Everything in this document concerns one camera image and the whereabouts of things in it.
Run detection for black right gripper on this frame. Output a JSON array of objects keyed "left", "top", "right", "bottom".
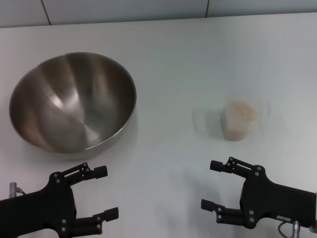
[{"left": 201, "top": 156, "right": 317, "bottom": 230}]

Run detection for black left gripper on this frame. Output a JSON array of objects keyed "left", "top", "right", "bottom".
[{"left": 0, "top": 162, "right": 119, "bottom": 238}]

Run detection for white rice grains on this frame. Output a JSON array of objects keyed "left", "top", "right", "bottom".
[{"left": 222, "top": 100, "right": 260, "bottom": 141}]

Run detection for clear plastic measuring cup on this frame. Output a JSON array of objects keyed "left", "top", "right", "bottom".
[{"left": 221, "top": 92, "right": 273, "bottom": 142}]

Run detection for stainless steel mixing bowl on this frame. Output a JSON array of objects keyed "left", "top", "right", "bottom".
[{"left": 9, "top": 52, "right": 138, "bottom": 160}]

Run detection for left arm cable connector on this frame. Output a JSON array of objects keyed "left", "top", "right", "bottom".
[{"left": 9, "top": 182, "right": 27, "bottom": 198}]

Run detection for arm cable connector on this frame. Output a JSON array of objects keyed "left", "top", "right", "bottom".
[
  {"left": 277, "top": 220, "right": 302, "bottom": 238},
  {"left": 9, "top": 182, "right": 27, "bottom": 198}
]

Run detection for right arm cable connector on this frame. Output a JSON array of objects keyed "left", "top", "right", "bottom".
[{"left": 277, "top": 220, "right": 302, "bottom": 238}]

